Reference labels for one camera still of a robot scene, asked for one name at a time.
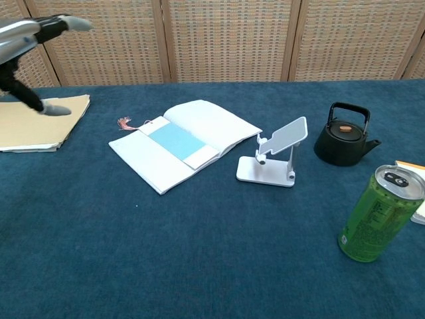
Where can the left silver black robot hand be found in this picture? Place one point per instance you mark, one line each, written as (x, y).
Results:
(16, 36)

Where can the light blue bookmark pink tassel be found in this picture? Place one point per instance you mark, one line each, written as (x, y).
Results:
(176, 143)

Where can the tan paper folder stack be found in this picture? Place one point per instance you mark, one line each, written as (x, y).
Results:
(33, 129)

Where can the woven wooden folding screen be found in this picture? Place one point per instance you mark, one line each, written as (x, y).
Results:
(225, 40)

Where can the open white lined notebook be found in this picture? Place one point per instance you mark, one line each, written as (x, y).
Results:
(216, 119)

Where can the white folding phone stand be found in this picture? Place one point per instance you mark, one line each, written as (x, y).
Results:
(285, 133)

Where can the blue felt table mat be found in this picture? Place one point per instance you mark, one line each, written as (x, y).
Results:
(232, 249)

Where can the black teapot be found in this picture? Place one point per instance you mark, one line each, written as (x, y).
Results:
(338, 149)

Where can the green drink can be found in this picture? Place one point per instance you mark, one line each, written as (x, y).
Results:
(375, 219)

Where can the cream notepad orange binding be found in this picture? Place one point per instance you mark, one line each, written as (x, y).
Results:
(415, 165)

